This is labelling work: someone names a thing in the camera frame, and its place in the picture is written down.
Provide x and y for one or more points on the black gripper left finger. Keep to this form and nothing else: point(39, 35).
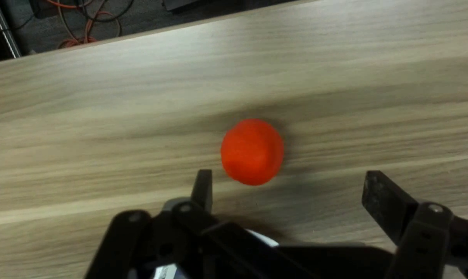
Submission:
point(202, 191)

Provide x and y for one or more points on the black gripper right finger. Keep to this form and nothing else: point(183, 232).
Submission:
point(388, 204)

